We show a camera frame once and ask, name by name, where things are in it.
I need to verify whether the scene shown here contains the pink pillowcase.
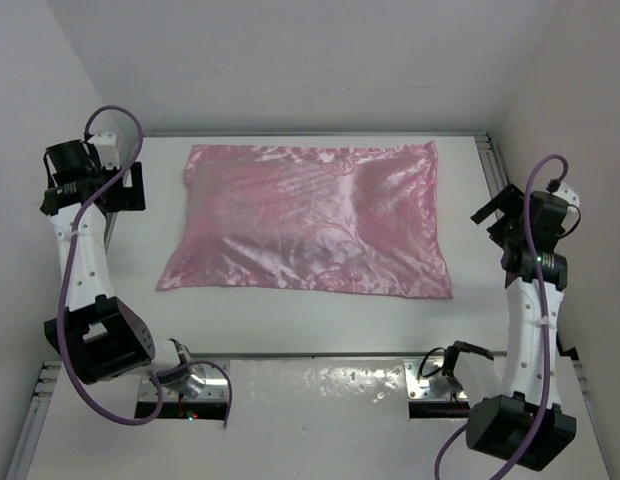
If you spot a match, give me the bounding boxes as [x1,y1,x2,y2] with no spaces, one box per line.
[157,142,453,299]

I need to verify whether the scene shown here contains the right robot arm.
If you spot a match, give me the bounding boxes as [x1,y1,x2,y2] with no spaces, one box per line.
[441,180,580,471]

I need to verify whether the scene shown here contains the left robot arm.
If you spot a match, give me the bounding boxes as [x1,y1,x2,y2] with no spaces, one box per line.
[41,133,190,390]

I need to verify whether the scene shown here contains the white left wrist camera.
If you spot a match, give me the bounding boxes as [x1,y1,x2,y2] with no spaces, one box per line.
[86,132,121,171]

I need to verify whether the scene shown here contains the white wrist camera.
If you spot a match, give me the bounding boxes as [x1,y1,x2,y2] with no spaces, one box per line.
[86,132,121,171]
[546,179,580,213]

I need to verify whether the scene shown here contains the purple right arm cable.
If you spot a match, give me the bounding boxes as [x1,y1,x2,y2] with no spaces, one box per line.
[433,154,571,480]

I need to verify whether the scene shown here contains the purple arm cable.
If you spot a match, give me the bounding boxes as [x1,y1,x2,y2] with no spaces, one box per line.
[56,104,234,429]
[433,154,571,480]

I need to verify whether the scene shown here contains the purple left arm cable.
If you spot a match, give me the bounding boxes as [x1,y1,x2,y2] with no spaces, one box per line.
[56,104,234,429]

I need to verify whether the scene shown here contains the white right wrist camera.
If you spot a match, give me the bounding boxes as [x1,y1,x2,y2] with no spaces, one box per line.
[546,179,580,213]

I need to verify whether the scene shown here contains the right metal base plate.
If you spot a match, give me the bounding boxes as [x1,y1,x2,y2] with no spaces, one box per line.
[404,360,500,402]

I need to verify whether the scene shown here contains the metal base plate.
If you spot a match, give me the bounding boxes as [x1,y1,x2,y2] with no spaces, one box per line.
[157,364,229,402]
[404,360,500,402]

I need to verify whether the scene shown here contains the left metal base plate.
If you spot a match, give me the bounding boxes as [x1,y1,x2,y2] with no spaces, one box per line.
[157,364,229,402]

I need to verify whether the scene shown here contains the aluminium frame rail left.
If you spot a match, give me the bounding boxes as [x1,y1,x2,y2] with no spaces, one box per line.
[6,360,61,480]

